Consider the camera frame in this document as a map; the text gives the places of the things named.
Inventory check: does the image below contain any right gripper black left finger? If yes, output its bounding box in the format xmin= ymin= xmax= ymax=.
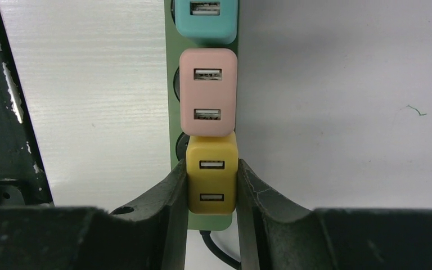
xmin=0 ymin=161 xmax=188 ymax=269

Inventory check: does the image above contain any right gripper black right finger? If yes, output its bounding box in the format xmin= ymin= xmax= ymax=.
xmin=237 ymin=160 xmax=432 ymax=269

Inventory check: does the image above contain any dark green power strip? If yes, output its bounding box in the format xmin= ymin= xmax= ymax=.
xmin=164 ymin=1 xmax=238 ymax=231

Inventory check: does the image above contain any yellow plug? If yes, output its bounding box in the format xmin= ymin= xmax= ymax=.
xmin=186 ymin=132 xmax=239 ymax=215

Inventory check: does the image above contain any beige plug on green strip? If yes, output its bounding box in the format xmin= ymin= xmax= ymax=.
xmin=179 ymin=48 xmax=238 ymax=137

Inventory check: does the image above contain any teal plug on green strip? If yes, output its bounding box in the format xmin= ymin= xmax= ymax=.
xmin=172 ymin=0 xmax=239 ymax=45

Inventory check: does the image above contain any black power cable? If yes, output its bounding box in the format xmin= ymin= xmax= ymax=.
xmin=199 ymin=230 xmax=241 ymax=270

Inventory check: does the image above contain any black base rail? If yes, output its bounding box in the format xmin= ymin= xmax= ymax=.
xmin=0 ymin=12 xmax=53 ymax=206

